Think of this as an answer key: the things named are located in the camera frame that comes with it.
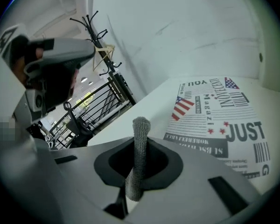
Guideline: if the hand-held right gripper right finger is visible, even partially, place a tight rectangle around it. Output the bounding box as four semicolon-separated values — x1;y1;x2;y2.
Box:
126;136;264;224

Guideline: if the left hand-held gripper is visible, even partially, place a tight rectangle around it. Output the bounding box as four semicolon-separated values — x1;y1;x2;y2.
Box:
0;24;49;125

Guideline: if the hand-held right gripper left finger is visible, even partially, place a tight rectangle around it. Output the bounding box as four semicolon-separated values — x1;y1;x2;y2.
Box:
34;136;137;224

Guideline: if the grey knitted cloth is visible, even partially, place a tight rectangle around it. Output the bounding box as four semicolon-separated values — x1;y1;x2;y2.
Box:
125;116;152;202

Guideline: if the white printed cover book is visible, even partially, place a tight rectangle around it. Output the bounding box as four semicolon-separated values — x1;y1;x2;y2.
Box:
163;77;271;180

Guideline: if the person's head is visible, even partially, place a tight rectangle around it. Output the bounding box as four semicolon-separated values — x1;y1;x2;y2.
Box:
11;35;82;113

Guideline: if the black stand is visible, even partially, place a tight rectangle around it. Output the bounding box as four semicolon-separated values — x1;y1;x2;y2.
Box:
63;101;94;148

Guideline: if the black coat rack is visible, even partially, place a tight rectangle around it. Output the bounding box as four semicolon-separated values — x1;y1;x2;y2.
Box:
69;10;123;77

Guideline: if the black metal railing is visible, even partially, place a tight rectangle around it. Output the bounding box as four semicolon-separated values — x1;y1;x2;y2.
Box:
49;71;137;149

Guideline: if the wooden clothes hanger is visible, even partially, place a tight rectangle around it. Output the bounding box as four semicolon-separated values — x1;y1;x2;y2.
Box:
92;43;116;70

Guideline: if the grey head-mounted camera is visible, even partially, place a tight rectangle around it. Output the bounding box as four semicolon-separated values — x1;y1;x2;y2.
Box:
23;37;96;79

